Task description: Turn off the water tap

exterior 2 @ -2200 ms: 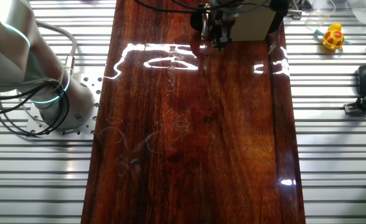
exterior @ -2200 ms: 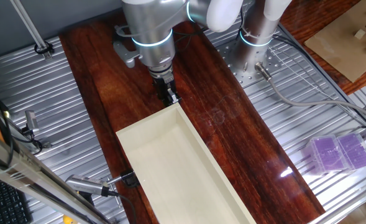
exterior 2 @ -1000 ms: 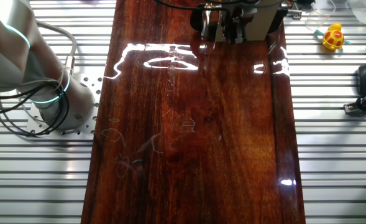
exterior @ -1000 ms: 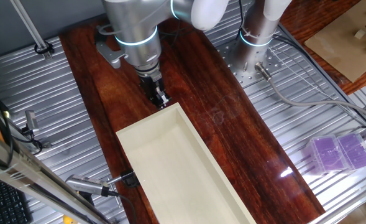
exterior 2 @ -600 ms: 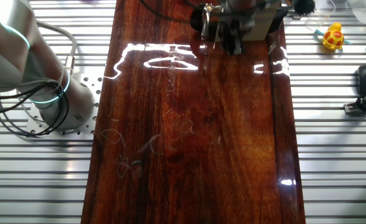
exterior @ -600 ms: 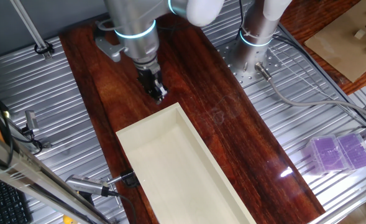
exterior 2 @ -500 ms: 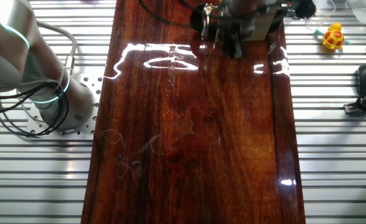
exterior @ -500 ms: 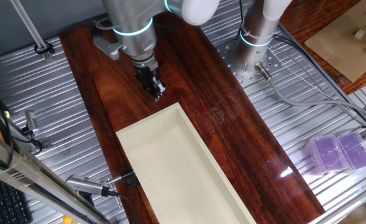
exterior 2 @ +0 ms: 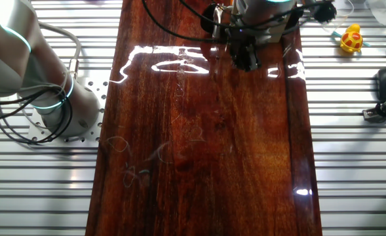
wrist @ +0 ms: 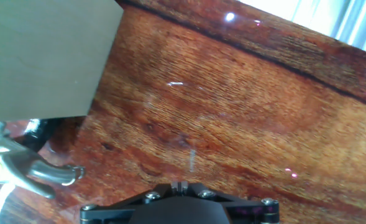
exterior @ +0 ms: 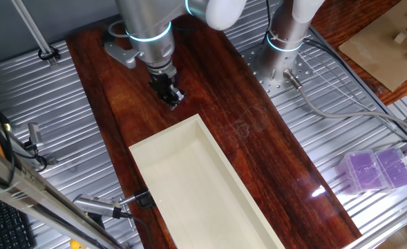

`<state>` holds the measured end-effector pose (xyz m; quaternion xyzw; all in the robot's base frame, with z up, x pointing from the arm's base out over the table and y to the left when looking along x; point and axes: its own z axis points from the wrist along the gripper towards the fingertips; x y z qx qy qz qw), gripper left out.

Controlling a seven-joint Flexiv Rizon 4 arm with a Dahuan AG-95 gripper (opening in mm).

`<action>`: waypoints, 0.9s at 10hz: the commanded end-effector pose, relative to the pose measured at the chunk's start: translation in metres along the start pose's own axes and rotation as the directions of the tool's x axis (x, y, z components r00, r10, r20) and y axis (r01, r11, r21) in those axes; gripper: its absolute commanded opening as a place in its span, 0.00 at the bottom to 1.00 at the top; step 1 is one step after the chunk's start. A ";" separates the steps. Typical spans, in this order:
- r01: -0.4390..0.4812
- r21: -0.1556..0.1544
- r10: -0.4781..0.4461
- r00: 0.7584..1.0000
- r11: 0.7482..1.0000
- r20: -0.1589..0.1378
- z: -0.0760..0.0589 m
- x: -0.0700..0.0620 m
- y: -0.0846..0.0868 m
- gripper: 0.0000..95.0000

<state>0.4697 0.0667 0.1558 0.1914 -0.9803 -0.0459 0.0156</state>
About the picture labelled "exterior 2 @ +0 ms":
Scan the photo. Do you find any thick grey base cable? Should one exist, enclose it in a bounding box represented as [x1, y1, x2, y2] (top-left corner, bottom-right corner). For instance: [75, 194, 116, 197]
[35, 20, 83, 81]

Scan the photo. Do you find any black round disc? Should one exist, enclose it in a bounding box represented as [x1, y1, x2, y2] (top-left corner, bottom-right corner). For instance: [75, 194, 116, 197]
[200, 3, 217, 33]

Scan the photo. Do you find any clear plastic cup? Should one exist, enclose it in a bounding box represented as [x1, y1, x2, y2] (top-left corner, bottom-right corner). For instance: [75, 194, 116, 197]
[322, 0, 355, 34]

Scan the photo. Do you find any silver metal water tap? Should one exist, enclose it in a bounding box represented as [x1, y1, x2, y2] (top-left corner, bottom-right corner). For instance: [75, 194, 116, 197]
[212, 3, 228, 42]

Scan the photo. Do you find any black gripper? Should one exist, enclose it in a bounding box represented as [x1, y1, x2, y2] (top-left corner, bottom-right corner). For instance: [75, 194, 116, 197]
[228, 31, 264, 72]

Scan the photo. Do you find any perforated silver base plate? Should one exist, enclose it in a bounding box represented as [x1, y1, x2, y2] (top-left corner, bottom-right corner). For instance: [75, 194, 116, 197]
[27, 77, 110, 145]

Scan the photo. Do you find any light blue thin stick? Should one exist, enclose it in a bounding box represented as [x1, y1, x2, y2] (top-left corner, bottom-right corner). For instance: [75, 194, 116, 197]
[331, 31, 372, 48]

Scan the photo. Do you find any black rounded box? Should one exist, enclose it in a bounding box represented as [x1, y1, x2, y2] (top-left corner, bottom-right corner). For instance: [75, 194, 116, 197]
[375, 68, 386, 103]

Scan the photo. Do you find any glossy red-brown wooden board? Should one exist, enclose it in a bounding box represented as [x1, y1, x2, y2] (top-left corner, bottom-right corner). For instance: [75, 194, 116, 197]
[85, 0, 324, 236]

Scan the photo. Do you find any thin white base cable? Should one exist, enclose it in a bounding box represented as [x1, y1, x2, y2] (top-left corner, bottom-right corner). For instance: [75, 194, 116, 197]
[0, 73, 74, 144]

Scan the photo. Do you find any black base cable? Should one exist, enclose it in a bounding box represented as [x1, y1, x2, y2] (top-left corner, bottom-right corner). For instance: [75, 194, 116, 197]
[0, 84, 75, 145]

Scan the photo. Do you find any white plastic bag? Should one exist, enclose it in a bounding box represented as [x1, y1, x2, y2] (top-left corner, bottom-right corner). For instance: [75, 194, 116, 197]
[364, 0, 386, 26]

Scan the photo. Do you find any yellow orange turtle toy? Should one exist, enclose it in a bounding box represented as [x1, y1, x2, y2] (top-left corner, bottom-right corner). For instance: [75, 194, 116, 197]
[339, 22, 364, 54]

